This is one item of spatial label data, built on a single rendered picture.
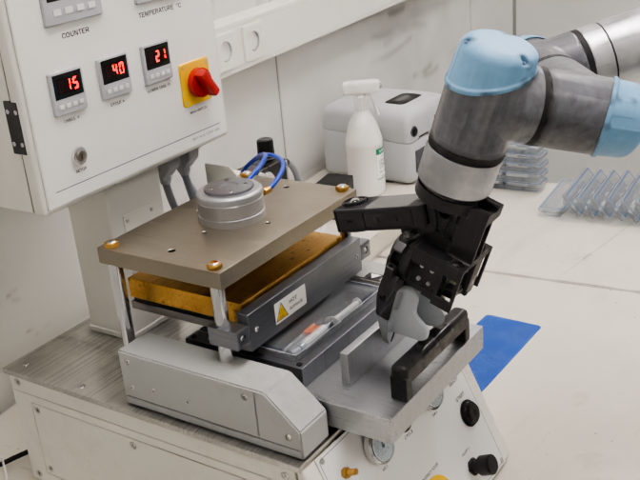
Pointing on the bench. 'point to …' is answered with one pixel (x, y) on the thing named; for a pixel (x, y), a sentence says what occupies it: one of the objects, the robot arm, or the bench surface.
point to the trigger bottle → (365, 140)
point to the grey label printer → (403, 120)
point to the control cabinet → (106, 120)
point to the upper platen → (150, 291)
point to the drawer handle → (457, 330)
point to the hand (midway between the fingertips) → (386, 329)
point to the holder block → (320, 359)
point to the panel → (420, 446)
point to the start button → (471, 412)
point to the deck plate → (27, 370)
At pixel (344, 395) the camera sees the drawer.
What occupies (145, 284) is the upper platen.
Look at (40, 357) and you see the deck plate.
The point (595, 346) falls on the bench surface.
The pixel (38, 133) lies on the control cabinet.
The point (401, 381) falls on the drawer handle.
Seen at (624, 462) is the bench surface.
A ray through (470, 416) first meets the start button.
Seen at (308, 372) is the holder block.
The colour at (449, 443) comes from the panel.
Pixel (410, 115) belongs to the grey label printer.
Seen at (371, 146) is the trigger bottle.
